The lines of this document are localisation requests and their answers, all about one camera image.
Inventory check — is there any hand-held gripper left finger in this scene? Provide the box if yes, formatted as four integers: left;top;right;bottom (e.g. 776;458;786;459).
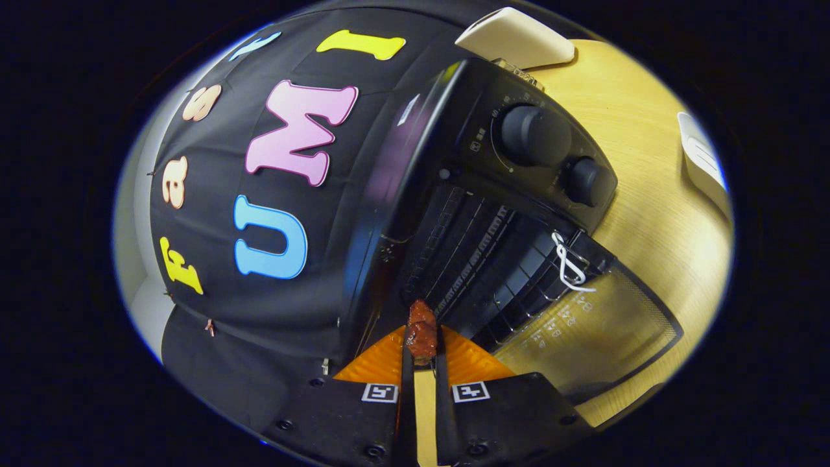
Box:
262;324;416;467

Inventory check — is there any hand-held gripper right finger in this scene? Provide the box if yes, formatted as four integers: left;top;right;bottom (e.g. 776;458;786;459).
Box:
434;324;598;467

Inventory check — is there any red-brown meat piece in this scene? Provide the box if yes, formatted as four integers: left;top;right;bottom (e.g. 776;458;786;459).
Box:
403;299;440;366

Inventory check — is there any black toaster oven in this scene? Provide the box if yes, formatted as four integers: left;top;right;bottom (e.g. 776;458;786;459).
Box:
337;58;685;407

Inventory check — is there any white bread toaster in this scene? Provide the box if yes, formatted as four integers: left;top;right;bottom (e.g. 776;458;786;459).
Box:
455;6;577;71

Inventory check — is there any black backdrop cloth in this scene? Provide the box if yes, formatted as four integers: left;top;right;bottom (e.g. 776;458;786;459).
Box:
148;0;493;458

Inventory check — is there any white rectangular dish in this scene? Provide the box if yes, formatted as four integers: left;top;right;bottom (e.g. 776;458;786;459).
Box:
677;111;733;222

